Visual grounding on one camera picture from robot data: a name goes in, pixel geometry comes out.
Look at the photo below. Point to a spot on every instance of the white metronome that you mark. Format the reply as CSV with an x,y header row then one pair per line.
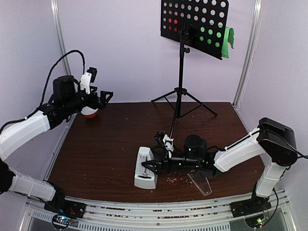
x,y
144,178

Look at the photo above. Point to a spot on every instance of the clear metronome cover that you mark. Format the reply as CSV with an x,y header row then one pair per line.
x,y
200,182

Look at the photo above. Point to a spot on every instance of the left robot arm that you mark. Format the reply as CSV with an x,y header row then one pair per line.
x,y
47,117

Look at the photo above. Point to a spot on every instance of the black music stand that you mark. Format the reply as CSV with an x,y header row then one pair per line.
x,y
198,24

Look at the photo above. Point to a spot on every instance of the green cloth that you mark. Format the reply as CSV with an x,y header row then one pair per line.
x,y
228,40

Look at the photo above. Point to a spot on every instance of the aluminium frame post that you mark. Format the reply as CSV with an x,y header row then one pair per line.
x,y
65,53
251,47

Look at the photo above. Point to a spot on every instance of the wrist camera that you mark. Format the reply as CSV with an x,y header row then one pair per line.
x,y
165,142
87,78

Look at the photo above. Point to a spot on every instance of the right aluminium frame post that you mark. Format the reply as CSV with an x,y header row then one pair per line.
x,y
251,47

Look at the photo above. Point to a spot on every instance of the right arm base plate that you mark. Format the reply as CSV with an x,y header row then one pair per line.
x,y
248,207

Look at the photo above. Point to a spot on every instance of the left circuit board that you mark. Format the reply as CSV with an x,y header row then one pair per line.
x,y
61,222

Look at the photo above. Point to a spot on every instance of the aluminium front rail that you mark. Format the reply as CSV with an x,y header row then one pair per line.
x,y
201,215

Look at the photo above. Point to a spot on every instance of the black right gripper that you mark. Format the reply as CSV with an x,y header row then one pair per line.
x,y
162,165

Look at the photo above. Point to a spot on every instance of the left aluminium frame post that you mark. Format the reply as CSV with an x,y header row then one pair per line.
x,y
65,53

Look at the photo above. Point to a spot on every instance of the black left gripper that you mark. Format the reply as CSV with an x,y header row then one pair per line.
x,y
102,103

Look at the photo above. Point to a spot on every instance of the circuit board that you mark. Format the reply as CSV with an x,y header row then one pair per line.
x,y
61,222
258,221

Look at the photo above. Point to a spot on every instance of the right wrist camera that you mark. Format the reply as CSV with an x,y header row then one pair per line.
x,y
165,142

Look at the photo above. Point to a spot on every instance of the orange white bowl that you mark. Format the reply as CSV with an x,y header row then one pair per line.
x,y
89,113

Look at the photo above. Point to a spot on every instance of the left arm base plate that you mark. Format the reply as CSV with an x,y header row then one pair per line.
x,y
70,209

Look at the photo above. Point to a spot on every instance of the right circuit board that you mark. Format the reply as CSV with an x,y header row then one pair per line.
x,y
258,221

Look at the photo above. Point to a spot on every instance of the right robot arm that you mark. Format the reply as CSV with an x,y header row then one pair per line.
x,y
270,137

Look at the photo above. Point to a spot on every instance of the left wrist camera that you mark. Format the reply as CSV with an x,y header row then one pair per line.
x,y
87,78

